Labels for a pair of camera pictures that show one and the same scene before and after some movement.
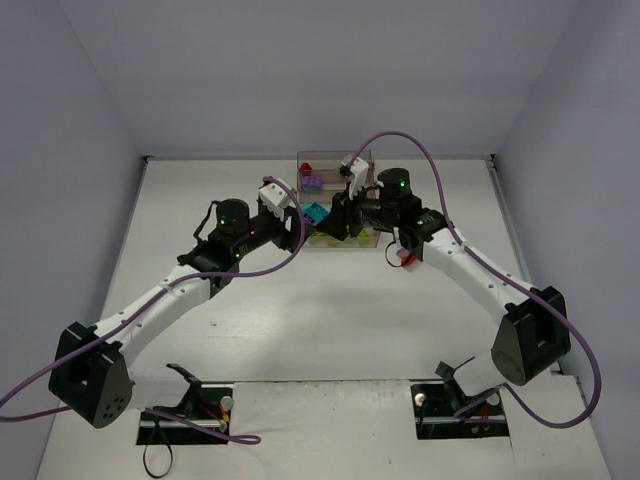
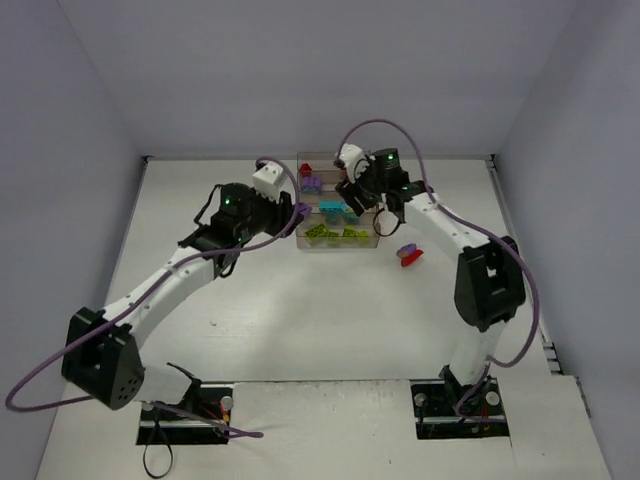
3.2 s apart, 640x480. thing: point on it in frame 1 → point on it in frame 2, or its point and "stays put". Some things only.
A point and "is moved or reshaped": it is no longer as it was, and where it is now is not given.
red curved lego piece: (408, 260) stays put
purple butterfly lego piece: (308, 218) is moved or reshaped
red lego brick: (306, 169) stays put
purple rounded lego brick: (312, 183) stays put
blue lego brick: (313, 212) is moved or reshaped
